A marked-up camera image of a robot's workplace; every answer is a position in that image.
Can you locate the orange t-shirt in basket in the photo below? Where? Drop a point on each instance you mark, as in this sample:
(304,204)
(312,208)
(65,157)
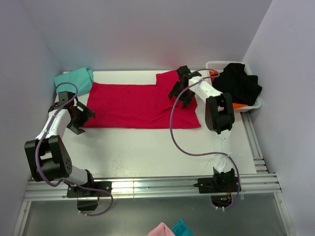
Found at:
(235,105)

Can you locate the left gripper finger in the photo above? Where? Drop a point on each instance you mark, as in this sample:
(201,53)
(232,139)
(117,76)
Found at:
(76,130)
(86,114)

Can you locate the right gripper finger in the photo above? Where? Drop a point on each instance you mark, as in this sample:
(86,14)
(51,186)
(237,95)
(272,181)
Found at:
(186,98)
(177,88)

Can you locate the pink cloth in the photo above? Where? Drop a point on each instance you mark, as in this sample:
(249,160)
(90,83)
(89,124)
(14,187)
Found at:
(161,230)

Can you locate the aluminium table frame rail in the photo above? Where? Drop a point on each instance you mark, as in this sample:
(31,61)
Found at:
(142,203)

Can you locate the black t-shirt in basket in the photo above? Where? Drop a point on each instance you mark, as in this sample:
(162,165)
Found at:
(243,88)

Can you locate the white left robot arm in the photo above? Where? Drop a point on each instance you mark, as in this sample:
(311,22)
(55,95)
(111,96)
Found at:
(47,155)

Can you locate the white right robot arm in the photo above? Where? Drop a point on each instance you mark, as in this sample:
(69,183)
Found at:
(219,114)

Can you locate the red t-shirt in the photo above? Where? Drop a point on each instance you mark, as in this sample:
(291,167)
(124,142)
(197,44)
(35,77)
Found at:
(139,106)

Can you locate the folded teal t-shirt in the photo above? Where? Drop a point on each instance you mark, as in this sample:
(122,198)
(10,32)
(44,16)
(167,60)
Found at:
(83,78)

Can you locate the teal cloth at bottom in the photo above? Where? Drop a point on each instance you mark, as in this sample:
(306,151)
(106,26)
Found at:
(181,229)

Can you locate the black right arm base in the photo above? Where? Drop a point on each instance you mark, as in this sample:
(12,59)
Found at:
(220,190)

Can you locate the white plastic laundry basket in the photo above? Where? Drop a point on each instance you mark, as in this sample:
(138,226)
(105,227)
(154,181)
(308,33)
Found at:
(219,66)

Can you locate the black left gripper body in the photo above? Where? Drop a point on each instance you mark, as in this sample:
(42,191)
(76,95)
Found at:
(80,118)

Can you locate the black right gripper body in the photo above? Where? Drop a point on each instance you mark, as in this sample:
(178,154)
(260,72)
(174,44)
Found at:
(183,91)

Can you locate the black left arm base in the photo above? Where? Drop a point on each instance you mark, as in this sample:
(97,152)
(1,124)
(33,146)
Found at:
(88,197)

